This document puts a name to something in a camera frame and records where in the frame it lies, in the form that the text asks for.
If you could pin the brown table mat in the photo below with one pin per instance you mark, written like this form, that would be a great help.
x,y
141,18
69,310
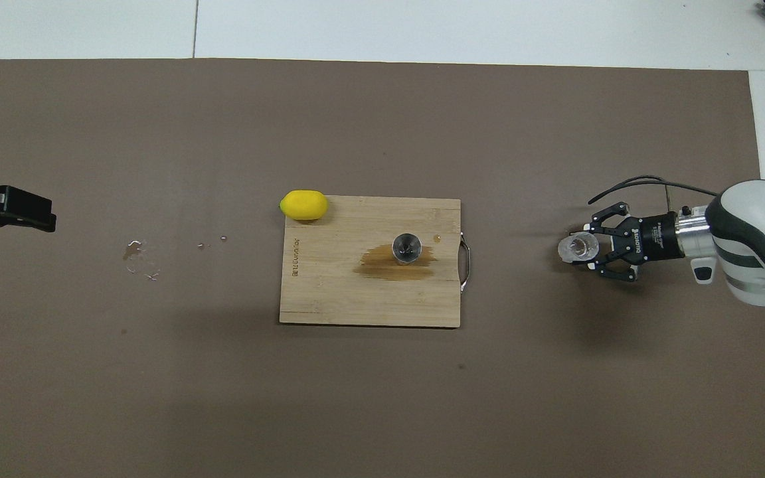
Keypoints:
x,y
382,119

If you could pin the steel double jigger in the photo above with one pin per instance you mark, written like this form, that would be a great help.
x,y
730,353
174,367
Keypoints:
x,y
406,247

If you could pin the clear glass cup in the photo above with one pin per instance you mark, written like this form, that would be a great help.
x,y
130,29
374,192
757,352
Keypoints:
x,y
575,247

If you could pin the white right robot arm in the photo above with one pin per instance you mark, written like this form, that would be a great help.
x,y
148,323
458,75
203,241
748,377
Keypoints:
x,y
754,232

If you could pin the yellow lemon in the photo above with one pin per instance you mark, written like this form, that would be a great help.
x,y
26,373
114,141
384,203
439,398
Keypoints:
x,y
303,206

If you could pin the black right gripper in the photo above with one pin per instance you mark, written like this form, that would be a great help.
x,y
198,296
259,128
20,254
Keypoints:
x,y
651,238

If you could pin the bamboo cutting board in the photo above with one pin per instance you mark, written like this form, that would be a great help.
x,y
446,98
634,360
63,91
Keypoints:
x,y
329,292

